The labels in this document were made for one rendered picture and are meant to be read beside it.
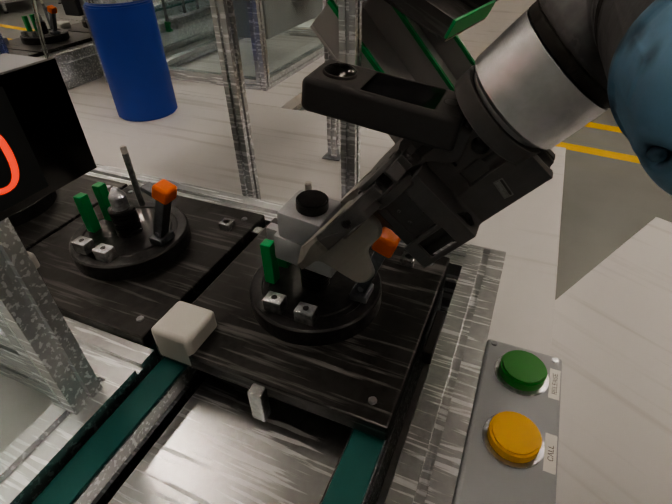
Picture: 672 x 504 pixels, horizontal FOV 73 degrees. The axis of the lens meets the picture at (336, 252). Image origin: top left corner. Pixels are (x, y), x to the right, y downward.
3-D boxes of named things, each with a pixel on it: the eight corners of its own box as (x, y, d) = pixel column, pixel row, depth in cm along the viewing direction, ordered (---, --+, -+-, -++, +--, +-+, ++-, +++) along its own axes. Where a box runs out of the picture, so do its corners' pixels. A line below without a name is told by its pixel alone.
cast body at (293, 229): (351, 252, 46) (354, 195, 42) (331, 279, 43) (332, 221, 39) (281, 227, 49) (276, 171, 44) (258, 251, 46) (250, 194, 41)
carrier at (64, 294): (266, 226, 63) (254, 142, 56) (147, 351, 46) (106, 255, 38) (133, 195, 71) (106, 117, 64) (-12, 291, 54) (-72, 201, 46)
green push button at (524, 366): (543, 369, 43) (549, 356, 42) (540, 404, 40) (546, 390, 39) (499, 357, 44) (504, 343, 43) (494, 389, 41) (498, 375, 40)
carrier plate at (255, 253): (448, 270, 55) (450, 256, 54) (386, 442, 38) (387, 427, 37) (275, 228, 63) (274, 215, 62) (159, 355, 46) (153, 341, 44)
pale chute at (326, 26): (474, 166, 68) (499, 151, 65) (439, 206, 60) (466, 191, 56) (362, 8, 65) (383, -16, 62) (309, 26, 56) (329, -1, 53)
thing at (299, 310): (319, 316, 44) (318, 305, 43) (312, 327, 43) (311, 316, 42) (300, 311, 45) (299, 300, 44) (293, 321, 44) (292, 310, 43)
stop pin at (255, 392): (271, 412, 43) (266, 386, 41) (265, 423, 42) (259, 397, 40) (258, 407, 43) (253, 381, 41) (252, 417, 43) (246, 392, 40)
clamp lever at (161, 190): (173, 233, 55) (178, 185, 49) (162, 242, 53) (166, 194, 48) (148, 218, 55) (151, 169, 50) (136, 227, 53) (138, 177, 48)
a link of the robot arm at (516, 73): (519, 22, 23) (533, -4, 29) (452, 86, 26) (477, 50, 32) (612, 128, 24) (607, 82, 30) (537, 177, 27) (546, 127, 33)
